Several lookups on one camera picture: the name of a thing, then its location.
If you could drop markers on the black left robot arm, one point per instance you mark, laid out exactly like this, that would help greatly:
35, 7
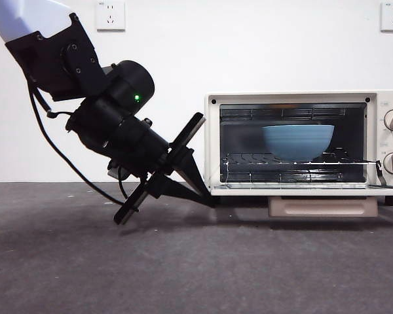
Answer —
111, 124

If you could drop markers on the cream toaster oven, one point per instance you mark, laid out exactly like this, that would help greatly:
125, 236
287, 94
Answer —
213, 144

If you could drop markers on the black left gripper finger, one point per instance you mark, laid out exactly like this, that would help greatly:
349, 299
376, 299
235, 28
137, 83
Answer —
191, 170
173, 191

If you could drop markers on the blue bowl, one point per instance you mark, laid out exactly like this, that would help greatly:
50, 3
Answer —
298, 142

